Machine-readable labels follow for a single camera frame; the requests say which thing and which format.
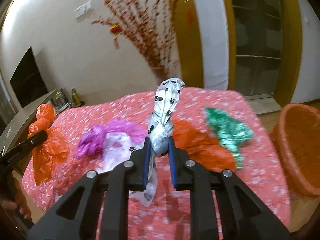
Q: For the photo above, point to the green foil wrapper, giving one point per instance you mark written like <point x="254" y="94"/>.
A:
<point x="231" y="133"/>

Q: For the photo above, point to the white bag with black dots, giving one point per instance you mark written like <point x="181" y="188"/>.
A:
<point x="160" y="128"/>

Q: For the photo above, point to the black television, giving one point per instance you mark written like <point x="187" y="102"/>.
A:
<point x="26" y="81"/>

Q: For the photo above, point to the clutter on cabinet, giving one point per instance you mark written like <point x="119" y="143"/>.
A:
<point x="61" y="102"/>

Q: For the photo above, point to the wooden tv cabinet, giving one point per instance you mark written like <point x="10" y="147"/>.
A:
<point x="21" y="122"/>

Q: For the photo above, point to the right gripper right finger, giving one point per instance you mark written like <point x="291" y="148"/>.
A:
<point x="221" y="200"/>

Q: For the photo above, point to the orange plastic bag knotted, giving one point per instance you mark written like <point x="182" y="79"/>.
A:
<point x="202" y="148"/>

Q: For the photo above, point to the orange woven trash basket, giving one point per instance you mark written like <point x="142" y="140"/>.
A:
<point x="296" y="140"/>

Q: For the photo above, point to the glass vase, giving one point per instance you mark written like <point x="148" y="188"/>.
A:
<point x="162" y="74"/>

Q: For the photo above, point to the white wall switch panel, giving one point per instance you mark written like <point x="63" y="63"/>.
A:
<point x="83" y="9"/>

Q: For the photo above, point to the pink floral tablecloth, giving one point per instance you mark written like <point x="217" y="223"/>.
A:
<point x="168" y="216"/>

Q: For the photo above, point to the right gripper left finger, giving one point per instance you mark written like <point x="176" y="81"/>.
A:
<point x="97" y="206"/>

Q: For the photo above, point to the purple plastic bag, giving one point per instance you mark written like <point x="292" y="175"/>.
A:
<point x="97" y="139"/>

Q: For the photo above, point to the person's left hand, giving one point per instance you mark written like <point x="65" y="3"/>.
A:
<point x="13" y="198"/>

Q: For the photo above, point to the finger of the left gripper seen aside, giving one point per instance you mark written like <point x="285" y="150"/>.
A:
<point x="13" y="156"/>

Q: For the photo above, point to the clear plastic bag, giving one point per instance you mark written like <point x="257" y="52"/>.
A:
<point x="117" y="148"/>

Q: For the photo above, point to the wooden framed glass door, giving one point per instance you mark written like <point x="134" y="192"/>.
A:
<point x="265" y="48"/>

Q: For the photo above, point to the small orange plastic bag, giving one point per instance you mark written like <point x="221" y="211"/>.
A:
<point x="53" y="151"/>

